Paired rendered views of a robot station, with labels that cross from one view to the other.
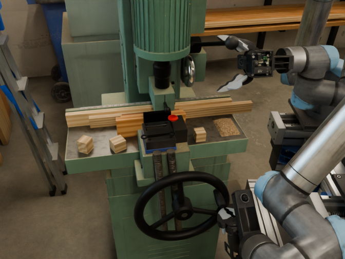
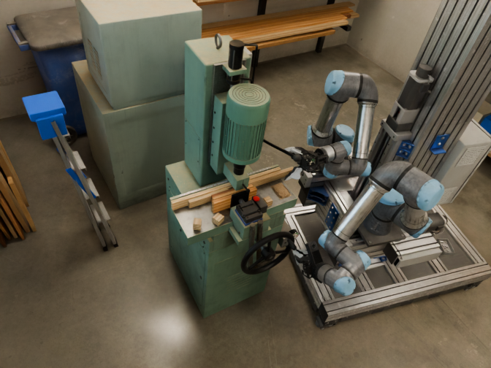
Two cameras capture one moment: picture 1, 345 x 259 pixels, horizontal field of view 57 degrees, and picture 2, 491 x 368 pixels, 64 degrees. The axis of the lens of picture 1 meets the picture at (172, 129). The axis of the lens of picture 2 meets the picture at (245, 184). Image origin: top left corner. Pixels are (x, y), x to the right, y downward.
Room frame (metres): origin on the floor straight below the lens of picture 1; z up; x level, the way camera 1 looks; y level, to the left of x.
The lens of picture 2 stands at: (-0.31, 0.53, 2.34)
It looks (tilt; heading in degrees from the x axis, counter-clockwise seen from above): 45 degrees down; 337
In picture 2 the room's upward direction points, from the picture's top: 9 degrees clockwise
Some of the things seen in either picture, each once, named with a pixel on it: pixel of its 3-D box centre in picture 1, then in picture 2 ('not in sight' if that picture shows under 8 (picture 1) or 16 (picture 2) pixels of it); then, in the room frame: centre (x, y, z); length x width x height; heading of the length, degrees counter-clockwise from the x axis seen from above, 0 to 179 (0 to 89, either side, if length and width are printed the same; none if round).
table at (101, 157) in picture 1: (158, 145); (240, 212); (0.84, 0.05, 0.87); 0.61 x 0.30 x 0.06; 103
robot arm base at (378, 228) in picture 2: not in sight; (380, 217); (0.66, -0.65, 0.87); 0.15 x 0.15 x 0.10
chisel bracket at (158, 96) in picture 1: (161, 94); (236, 175); (0.97, 0.04, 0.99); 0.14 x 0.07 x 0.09; 13
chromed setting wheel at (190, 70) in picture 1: (188, 71); not in sight; (1.10, -0.06, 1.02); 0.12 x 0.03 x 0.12; 13
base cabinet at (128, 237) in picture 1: (157, 197); (218, 238); (1.07, 0.07, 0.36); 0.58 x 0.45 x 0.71; 13
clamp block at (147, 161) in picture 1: (163, 150); (249, 219); (0.75, 0.03, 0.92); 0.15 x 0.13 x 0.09; 103
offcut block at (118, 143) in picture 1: (117, 144); (218, 219); (0.78, 0.17, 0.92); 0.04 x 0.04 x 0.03; 37
